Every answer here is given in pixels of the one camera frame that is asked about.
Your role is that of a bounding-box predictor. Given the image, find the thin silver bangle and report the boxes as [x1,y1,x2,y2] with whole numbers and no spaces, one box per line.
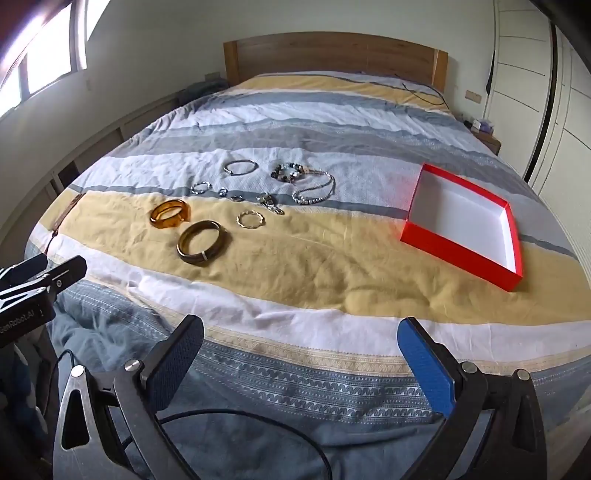
[223,159,257,176]

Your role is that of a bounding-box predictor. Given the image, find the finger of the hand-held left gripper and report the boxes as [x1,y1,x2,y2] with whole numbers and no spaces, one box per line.
[0,255,49,291]
[0,257,88,309]

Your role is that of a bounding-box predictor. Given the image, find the gold twisted bracelet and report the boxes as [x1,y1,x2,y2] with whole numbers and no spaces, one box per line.
[236,209,267,229]

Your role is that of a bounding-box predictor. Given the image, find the wooden headboard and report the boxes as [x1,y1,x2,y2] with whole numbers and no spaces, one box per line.
[223,31,449,93]

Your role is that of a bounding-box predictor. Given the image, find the amber translucent bangle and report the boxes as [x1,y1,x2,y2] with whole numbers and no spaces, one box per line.
[148,199,191,229]

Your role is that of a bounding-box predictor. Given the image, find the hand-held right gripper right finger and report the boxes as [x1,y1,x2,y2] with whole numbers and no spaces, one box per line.
[397,317,548,480]

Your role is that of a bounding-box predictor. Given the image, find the silver bead necklace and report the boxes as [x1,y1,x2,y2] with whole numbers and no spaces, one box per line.
[292,170,336,205]

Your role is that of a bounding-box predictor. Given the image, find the bed with striped duvet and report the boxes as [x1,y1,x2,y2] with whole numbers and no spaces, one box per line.
[23,71,591,480]

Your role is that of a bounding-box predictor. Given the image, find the white wardrobe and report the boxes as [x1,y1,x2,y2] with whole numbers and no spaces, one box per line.
[480,0,591,232]

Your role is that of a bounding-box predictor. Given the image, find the red cardboard box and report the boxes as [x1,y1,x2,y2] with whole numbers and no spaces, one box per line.
[400,162,524,292]

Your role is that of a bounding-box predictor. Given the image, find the wooden nightstand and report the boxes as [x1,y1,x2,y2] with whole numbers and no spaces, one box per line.
[471,129,502,156]

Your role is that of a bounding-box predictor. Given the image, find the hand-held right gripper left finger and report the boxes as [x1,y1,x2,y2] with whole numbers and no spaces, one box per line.
[52,315,205,480]

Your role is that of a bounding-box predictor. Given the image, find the dark brown bangle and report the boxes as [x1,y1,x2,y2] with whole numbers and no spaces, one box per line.
[176,220,228,265]

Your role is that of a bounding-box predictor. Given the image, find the brown leather strap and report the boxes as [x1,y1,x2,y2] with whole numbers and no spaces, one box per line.
[46,193,86,257]

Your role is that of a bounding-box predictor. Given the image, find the silver wristwatch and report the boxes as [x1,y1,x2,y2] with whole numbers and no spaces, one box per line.
[257,193,286,216]

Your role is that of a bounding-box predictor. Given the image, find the window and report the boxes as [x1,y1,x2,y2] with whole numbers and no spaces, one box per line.
[0,0,112,123]

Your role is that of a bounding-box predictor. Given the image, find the thin black cable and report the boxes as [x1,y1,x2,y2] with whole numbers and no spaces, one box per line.
[342,74,446,109]

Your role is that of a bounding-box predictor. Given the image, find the dark beaded bracelet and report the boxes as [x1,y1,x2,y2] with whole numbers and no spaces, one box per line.
[270,162,309,184]

